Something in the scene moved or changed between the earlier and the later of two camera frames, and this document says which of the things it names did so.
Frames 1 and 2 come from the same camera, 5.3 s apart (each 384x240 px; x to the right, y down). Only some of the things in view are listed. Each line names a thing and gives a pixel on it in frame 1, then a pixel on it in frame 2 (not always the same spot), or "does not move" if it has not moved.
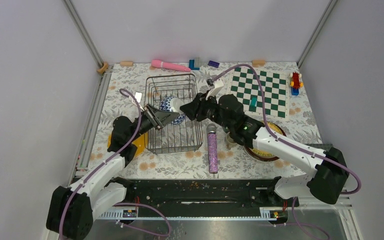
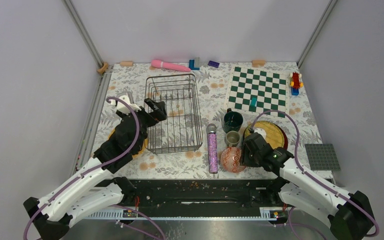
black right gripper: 194,108 -> 245,159
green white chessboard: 244,85 does not move
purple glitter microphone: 212,142 does not move
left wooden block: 126,63 does not move
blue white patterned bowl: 172,104 -> 230,160
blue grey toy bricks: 191,65 does not move
